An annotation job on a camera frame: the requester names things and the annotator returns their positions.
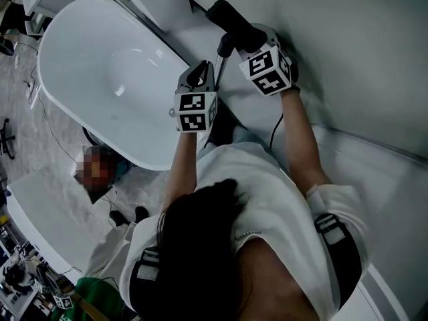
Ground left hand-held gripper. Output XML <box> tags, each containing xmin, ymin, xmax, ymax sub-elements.
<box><xmin>169</xmin><ymin>60</ymin><xmax>219</xmax><ymax>134</ymax></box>

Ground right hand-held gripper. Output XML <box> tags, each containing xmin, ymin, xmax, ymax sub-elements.
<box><xmin>238</xmin><ymin>23</ymin><xmax>301</xmax><ymax>98</ymax></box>

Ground person's right forearm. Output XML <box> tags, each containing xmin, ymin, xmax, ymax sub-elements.
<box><xmin>278</xmin><ymin>88</ymin><xmax>332</xmax><ymax>199</ymax></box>

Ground person's left forearm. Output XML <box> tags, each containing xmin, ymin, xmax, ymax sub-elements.
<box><xmin>161</xmin><ymin>130</ymin><xmax>202</xmax><ymax>215</ymax></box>

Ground white oval bathtub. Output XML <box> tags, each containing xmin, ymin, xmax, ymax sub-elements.
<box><xmin>37</xmin><ymin>0</ymin><xmax>201</xmax><ymax>172</ymax></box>

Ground person's white shirt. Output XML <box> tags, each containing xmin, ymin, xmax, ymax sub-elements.
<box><xmin>119</xmin><ymin>125</ymin><xmax>372</xmax><ymax>321</ymax></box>

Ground person's black shoe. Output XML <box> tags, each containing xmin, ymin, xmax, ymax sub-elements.
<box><xmin>134</xmin><ymin>205</ymin><xmax>150</xmax><ymax>224</ymax></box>
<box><xmin>109</xmin><ymin>209</ymin><xmax>130</xmax><ymax>227</ymax></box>

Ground person's light trousers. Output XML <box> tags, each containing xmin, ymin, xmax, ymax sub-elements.
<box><xmin>82</xmin><ymin>221</ymin><xmax>138</xmax><ymax>282</ymax></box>

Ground black office chair base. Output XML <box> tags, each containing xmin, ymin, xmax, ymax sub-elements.
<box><xmin>0</xmin><ymin>118</ymin><xmax>17</xmax><ymax>161</ymax></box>

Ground black power cable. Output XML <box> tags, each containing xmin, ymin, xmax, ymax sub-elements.
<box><xmin>268</xmin><ymin>112</ymin><xmax>285</xmax><ymax>150</ymax></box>

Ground thin black floor cable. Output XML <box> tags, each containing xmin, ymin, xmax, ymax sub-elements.
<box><xmin>22</xmin><ymin>41</ymin><xmax>80</xmax><ymax>162</ymax></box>

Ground beaded necklace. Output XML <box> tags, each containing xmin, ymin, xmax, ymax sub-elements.
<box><xmin>233</xmin><ymin>229</ymin><xmax>262</xmax><ymax>241</ymax></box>

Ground black harness strap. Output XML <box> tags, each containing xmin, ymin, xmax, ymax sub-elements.
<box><xmin>313</xmin><ymin>213</ymin><xmax>362</xmax><ymax>316</ymax></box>
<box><xmin>128</xmin><ymin>245</ymin><xmax>162</xmax><ymax>316</ymax></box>

